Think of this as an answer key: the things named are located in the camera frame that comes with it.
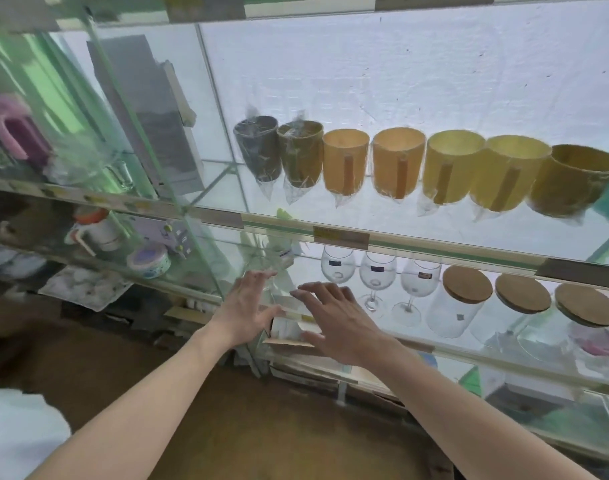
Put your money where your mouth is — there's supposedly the person's right hand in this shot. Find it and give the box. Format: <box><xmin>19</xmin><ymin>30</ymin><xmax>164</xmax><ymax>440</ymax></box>
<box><xmin>289</xmin><ymin>282</ymin><xmax>404</xmax><ymax>376</ymax></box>

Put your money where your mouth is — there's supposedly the person's left hand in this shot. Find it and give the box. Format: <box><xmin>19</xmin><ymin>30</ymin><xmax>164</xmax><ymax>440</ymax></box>
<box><xmin>204</xmin><ymin>269</ymin><xmax>287</xmax><ymax>348</ymax></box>

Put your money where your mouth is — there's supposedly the person's right forearm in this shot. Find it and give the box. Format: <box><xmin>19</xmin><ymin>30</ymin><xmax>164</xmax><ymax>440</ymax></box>
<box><xmin>382</xmin><ymin>347</ymin><xmax>603</xmax><ymax>480</ymax></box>

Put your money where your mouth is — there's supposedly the person's left forearm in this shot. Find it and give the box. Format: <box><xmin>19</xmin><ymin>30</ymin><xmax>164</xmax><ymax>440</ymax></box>
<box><xmin>27</xmin><ymin>327</ymin><xmax>237</xmax><ymax>480</ymax></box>

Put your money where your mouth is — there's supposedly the open cardboard box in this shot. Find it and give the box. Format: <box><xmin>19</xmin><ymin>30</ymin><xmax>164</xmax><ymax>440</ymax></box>
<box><xmin>261</xmin><ymin>304</ymin><xmax>328</xmax><ymax>356</ymax></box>

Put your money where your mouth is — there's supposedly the clear wine glass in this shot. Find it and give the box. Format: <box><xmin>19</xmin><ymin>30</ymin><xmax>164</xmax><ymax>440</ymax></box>
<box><xmin>321</xmin><ymin>245</ymin><xmax>358</xmax><ymax>286</ymax></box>
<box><xmin>392</xmin><ymin>258</ymin><xmax>442</xmax><ymax>328</ymax></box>
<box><xmin>359</xmin><ymin>251</ymin><xmax>398</xmax><ymax>318</ymax></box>

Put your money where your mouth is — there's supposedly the yellow shelf price label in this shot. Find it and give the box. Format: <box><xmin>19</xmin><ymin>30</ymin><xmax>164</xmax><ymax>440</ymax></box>
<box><xmin>313</xmin><ymin>226</ymin><xmax>371</xmax><ymax>251</ymax></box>

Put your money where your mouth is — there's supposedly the round purple white tin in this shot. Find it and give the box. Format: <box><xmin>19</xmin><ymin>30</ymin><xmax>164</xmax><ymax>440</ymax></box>
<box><xmin>126</xmin><ymin>243</ymin><xmax>171</xmax><ymax>280</ymax></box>

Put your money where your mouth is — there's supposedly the glass shelving unit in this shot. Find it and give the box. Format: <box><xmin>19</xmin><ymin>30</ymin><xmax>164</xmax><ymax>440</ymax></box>
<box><xmin>0</xmin><ymin>0</ymin><xmax>609</xmax><ymax>468</ymax></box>

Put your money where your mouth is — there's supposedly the glass jar with cork lid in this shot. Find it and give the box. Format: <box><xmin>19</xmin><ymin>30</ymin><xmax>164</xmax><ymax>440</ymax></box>
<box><xmin>472</xmin><ymin>273</ymin><xmax>553</xmax><ymax>346</ymax></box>
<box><xmin>517</xmin><ymin>283</ymin><xmax>609</xmax><ymax>361</ymax></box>
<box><xmin>426</xmin><ymin>265</ymin><xmax>494</xmax><ymax>340</ymax></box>

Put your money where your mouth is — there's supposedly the olive wrapped mug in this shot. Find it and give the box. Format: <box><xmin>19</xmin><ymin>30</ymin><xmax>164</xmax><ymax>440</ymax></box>
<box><xmin>277</xmin><ymin>115</ymin><xmax>325</xmax><ymax>204</ymax></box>

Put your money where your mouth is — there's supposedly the dark grey wrapped mug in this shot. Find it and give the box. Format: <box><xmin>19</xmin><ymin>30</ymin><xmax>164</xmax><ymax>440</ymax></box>
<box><xmin>233</xmin><ymin>102</ymin><xmax>282</xmax><ymax>201</ymax></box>

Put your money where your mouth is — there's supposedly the orange wrapped mug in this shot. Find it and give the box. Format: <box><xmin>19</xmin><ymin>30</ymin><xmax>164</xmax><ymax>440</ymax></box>
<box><xmin>372</xmin><ymin>127</ymin><xmax>428</xmax><ymax>201</ymax></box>
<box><xmin>323</xmin><ymin>128</ymin><xmax>371</xmax><ymax>208</ymax></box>

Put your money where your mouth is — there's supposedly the white wrapped cloth packet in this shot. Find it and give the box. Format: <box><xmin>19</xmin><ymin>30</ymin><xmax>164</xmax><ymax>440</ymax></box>
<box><xmin>38</xmin><ymin>266</ymin><xmax>133</xmax><ymax>312</ymax></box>

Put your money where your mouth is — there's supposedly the white bottle with orange cap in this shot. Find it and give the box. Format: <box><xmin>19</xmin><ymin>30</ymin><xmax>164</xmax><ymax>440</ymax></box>
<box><xmin>66</xmin><ymin>207</ymin><xmax>123</xmax><ymax>256</ymax></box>

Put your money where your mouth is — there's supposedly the clear glass mug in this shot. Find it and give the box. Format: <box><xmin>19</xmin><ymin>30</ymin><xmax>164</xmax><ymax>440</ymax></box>
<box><xmin>103</xmin><ymin>160</ymin><xmax>136</xmax><ymax>191</ymax></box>

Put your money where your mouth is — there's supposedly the yellow wrapped mug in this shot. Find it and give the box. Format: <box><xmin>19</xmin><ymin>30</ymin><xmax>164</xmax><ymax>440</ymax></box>
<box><xmin>417</xmin><ymin>130</ymin><xmax>486</xmax><ymax>216</ymax></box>
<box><xmin>470</xmin><ymin>135</ymin><xmax>553</xmax><ymax>221</ymax></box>

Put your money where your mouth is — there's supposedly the dark shelf price label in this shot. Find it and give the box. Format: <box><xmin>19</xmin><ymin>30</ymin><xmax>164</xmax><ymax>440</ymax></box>
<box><xmin>535</xmin><ymin>258</ymin><xmax>609</xmax><ymax>291</ymax></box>

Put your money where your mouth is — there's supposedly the person's white clothing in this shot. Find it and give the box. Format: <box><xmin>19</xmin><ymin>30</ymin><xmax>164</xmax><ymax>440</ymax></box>
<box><xmin>0</xmin><ymin>389</ymin><xmax>73</xmax><ymax>480</ymax></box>

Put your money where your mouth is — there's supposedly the mustard wrapped mug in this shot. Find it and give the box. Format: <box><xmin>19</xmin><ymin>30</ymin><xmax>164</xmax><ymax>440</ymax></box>
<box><xmin>527</xmin><ymin>144</ymin><xmax>609</xmax><ymax>226</ymax></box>

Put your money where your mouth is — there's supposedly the pink plastic jug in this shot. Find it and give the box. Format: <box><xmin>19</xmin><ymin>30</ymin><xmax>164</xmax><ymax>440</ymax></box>
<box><xmin>0</xmin><ymin>93</ymin><xmax>52</xmax><ymax>166</ymax></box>

